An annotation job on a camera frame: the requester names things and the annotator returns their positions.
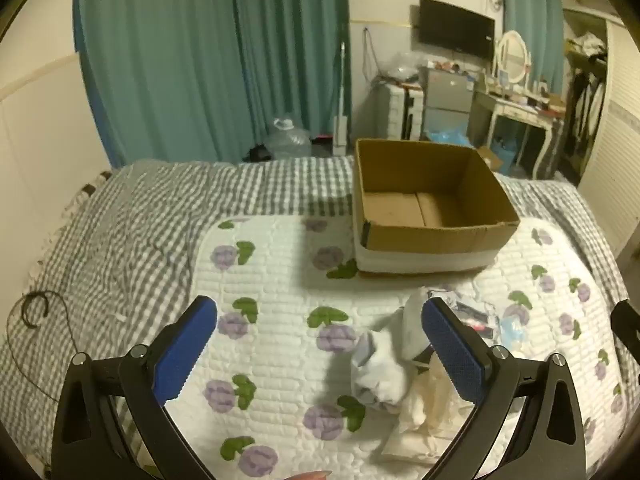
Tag white dressing table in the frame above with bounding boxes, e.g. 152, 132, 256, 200
470, 80, 568, 181

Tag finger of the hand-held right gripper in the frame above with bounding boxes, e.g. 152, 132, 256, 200
611, 299, 640, 361

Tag white ribbed suitcase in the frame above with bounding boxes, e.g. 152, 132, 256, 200
372, 80, 426, 142

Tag small brown cardboard box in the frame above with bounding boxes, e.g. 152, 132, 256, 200
475, 146, 503, 173

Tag cream tissue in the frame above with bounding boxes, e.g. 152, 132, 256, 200
397, 355, 476, 436

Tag floral quilted mat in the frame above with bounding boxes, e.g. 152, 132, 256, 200
165, 215, 628, 480

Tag floral printed tissue pack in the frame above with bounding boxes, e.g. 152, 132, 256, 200
440, 287, 506, 348

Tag wide green curtain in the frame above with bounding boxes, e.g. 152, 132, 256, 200
74, 0, 351, 168

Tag white fluffy cloth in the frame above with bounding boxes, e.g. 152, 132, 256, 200
350, 330, 415, 411

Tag flat white napkin pack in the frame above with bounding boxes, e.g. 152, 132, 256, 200
380, 429, 451, 462

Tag black wall cable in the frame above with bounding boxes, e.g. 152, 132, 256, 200
362, 27, 381, 77

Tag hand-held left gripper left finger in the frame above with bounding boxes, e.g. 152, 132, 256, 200
50, 296, 218, 480

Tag white folded cloth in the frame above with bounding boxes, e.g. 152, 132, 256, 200
394, 290, 435, 362

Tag narrow green curtain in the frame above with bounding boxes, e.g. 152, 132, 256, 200
500, 0, 566, 81

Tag clear plastic bag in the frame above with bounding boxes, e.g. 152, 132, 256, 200
377, 50, 426, 83

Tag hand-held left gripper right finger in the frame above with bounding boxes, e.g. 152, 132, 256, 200
421, 296, 587, 480

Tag grey small fridge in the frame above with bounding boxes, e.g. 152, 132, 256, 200
422, 66, 476, 133

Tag dark hanging clothes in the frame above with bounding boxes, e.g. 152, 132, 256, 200
567, 67, 606, 161

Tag clear water jug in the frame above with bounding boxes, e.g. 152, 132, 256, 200
264, 116, 313, 161

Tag black wall television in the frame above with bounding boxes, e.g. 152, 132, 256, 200
417, 0, 497, 61

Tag white oval mirror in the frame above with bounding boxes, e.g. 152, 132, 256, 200
495, 30, 532, 86

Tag white louvred wardrobe door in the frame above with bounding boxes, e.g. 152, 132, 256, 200
577, 25, 640, 256

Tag blue laundry basket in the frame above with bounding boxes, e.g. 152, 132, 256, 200
492, 137, 522, 172

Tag thin black cable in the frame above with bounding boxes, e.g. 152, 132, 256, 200
6, 290, 83, 401

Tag white stick vacuum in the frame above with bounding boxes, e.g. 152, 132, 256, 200
332, 42, 351, 157

